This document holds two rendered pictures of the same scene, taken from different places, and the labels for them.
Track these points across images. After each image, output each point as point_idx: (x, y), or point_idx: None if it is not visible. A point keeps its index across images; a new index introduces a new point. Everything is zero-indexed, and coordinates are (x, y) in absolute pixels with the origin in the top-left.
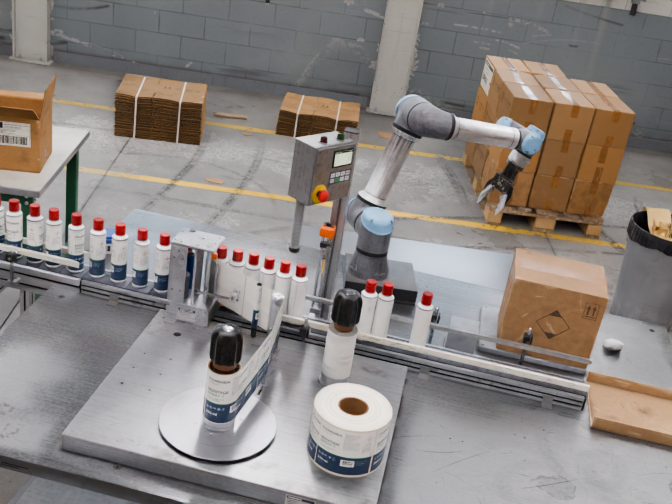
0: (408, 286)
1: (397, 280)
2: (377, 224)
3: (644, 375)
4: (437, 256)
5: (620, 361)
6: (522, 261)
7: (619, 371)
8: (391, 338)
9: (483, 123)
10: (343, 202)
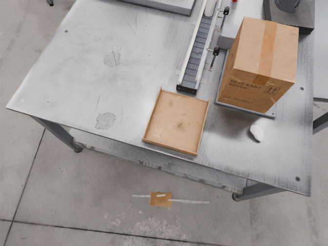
0: (276, 19)
1: (282, 15)
2: None
3: (225, 144)
4: None
5: (239, 133)
6: (274, 26)
7: (226, 128)
8: (215, 6)
9: None
10: None
